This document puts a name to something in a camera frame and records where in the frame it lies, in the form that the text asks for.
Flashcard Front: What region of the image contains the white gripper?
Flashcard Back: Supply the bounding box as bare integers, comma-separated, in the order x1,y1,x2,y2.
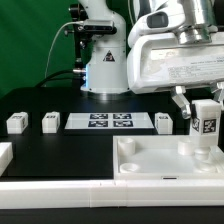
127,32,224,119

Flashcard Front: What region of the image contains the white square table top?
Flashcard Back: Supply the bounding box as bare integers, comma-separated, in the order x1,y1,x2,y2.
113,135,222,180

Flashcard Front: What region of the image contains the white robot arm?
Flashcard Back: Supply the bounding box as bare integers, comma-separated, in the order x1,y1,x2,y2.
79,0,224,119

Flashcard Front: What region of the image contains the white front fence bar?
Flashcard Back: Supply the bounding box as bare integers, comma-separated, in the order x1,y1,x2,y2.
0,179,224,209

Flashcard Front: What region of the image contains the white sheet with markers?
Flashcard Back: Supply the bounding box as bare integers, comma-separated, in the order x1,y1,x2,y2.
65,112,154,130

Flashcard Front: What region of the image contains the white left fence block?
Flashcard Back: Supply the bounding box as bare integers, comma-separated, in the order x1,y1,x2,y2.
0,142,13,177

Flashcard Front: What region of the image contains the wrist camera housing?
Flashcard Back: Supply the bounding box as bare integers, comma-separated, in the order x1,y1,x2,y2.
128,7,185,47

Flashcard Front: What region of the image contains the white cable at right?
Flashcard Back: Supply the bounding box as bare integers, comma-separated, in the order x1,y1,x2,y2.
127,0,135,26

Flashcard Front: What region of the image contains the black camera on mount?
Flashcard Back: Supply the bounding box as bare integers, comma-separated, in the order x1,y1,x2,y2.
75,19,117,35

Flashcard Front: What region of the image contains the black cable bundle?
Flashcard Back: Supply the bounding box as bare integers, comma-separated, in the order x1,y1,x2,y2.
34,69,83,88

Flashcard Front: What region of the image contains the white camera cable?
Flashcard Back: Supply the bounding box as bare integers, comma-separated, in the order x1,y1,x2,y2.
43,20,84,80

